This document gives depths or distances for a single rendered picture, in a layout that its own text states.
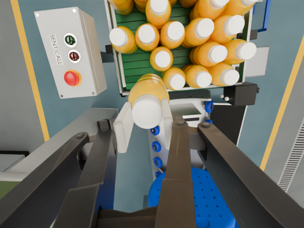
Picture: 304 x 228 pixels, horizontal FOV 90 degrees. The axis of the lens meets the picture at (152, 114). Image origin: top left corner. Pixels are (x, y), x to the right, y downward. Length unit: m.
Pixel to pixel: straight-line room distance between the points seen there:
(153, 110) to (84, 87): 0.28
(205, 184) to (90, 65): 0.54
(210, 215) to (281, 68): 1.59
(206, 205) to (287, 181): 2.10
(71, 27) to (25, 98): 1.63
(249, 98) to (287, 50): 1.35
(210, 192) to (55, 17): 0.66
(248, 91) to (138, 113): 0.45
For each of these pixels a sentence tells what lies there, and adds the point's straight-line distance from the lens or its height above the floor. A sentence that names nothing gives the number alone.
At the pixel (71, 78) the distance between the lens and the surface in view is 0.43.
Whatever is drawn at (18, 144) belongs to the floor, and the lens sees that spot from 2.34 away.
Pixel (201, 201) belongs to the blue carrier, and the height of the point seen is 1.13.
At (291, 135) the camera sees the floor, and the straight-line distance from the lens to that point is 2.25.
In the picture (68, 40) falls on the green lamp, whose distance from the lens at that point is 0.42.
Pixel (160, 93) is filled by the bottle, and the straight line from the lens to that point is 0.21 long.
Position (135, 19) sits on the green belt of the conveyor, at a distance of 0.61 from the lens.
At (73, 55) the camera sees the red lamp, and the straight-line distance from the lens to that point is 0.42.
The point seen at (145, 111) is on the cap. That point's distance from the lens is 0.18.
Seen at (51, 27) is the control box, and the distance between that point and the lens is 0.46.
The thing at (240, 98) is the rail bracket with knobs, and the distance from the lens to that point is 0.58.
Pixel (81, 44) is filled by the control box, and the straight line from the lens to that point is 0.43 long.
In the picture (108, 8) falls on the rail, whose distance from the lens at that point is 0.54.
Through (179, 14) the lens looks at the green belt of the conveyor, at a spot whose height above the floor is 0.90.
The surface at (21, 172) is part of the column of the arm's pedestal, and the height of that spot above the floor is 0.95.
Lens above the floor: 1.49
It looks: 70 degrees down
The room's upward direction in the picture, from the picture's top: 178 degrees counter-clockwise
